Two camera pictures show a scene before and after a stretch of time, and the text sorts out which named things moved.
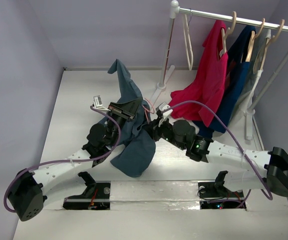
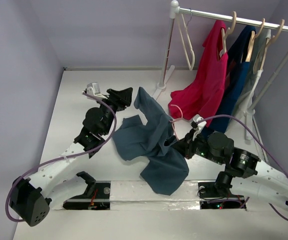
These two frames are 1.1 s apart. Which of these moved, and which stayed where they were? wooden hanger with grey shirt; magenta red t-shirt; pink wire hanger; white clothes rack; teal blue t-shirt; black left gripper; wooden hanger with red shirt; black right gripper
Moved: black right gripper; teal blue t-shirt; black left gripper; pink wire hanger
Stayed: white clothes rack; wooden hanger with grey shirt; wooden hanger with red shirt; magenta red t-shirt
